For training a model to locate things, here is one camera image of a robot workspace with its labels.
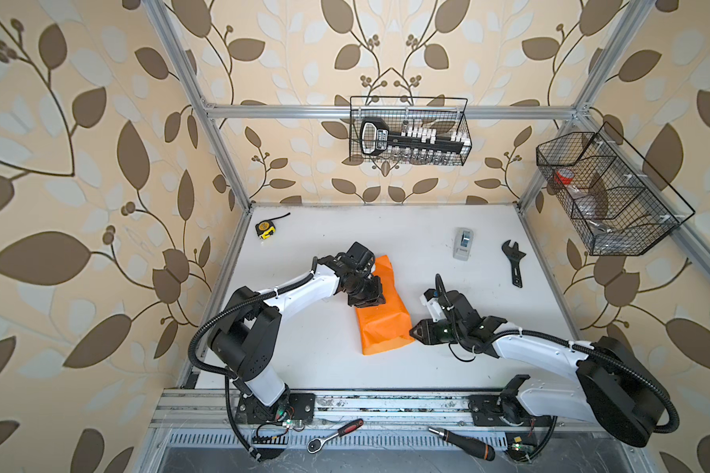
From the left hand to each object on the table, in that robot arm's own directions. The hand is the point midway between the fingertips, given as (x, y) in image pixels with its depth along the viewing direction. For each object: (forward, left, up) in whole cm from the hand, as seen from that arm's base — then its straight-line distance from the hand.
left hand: (382, 298), depth 84 cm
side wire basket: (+14, -58, +25) cm, 65 cm away
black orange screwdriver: (-34, -20, -7) cm, 40 cm away
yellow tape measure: (+32, +44, -8) cm, 55 cm away
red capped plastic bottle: (+31, -55, +20) cm, 67 cm away
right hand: (-7, -9, -8) cm, 14 cm away
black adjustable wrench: (+22, -49, -8) cm, 54 cm away
